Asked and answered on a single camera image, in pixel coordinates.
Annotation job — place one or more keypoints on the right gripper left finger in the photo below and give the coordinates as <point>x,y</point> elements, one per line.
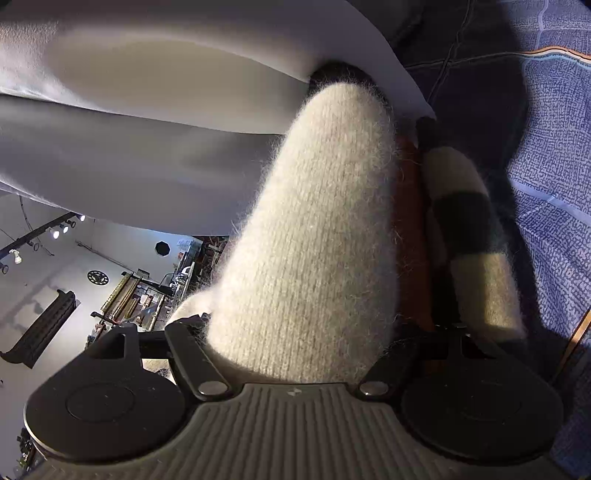
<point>185,338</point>

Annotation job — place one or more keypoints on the red folded garment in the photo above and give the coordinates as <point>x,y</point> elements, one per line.
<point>412,257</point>

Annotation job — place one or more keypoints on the blue plaid bed sheet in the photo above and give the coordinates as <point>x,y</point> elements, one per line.
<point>510,81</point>

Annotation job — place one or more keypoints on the white and black fuzzy sweater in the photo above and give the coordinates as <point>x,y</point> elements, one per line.
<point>310,289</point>

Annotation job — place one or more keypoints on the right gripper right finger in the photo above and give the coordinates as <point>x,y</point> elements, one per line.
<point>405,359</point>

